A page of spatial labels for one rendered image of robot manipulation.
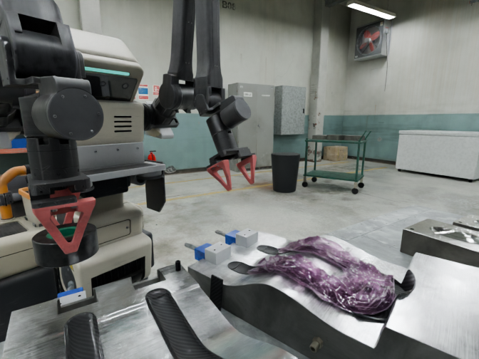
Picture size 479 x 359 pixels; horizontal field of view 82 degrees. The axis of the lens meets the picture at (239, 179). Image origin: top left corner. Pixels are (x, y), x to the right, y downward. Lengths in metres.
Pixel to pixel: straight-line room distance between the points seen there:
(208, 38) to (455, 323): 0.74
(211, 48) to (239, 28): 6.29
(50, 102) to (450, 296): 0.58
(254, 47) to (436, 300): 6.90
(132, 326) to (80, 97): 0.31
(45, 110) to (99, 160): 0.47
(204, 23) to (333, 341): 0.73
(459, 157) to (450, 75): 2.01
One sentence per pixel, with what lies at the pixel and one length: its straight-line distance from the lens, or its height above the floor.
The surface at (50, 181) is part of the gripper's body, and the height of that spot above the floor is 1.09.
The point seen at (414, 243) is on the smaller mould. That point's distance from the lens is 0.90.
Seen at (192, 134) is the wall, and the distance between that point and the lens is 6.24.
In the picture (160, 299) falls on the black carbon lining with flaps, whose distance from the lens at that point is 0.50.
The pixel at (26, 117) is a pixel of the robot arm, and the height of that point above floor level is 1.17.
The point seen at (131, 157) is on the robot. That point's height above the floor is 1.06.
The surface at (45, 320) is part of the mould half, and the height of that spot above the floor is 0.89.
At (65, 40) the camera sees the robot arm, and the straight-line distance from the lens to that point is 0.45.
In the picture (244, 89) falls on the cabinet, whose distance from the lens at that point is 6.28.
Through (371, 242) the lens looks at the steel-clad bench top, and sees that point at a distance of 0.95.
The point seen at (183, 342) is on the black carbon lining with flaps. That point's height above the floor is 0.88.
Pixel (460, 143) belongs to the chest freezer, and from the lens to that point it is 6.83.
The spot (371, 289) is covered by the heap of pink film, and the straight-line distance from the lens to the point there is 0.52.
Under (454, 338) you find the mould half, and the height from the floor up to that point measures 0.91.
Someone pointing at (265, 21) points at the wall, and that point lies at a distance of 7.52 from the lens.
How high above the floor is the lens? 1.17
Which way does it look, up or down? 12 degrees down
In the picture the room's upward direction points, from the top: straight up
